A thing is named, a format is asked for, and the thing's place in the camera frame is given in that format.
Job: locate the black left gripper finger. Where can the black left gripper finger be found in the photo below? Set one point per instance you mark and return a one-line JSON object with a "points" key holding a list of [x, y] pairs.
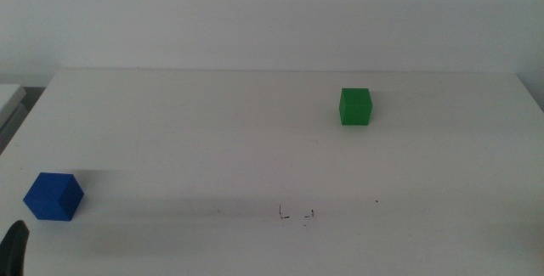
{"points": [[13, 250]]}

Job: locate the blue cube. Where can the blue cube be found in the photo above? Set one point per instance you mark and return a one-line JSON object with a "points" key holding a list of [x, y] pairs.
{"points": [[51, 197]]}

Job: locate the green cube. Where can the green cube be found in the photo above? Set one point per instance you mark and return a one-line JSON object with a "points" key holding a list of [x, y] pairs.
{"points": [[355, 107]]}

